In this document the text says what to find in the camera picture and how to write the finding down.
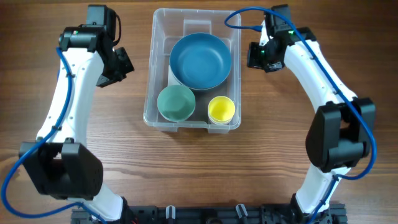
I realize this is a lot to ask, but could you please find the blue bowl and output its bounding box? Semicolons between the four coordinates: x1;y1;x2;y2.
169;32;232;91

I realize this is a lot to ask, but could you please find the mint green plastic cup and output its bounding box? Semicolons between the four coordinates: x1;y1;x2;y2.
157;85;196;122

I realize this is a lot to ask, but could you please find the yellow plastic cup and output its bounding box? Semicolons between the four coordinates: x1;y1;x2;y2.
208;96;236;121

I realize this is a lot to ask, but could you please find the cream plastic cup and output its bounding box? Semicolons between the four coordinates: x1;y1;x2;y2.
209;118;231;125

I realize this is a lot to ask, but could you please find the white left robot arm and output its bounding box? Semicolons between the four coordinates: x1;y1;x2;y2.
18;23;134;223

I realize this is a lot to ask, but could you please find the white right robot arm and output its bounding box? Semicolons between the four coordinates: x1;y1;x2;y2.
247;27;377;223

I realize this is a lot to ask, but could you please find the white label in bin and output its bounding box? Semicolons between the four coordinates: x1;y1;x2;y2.
167;66;181;86

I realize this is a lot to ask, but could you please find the clear plastic storage bin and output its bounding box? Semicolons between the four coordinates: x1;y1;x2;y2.
143;8;241;134

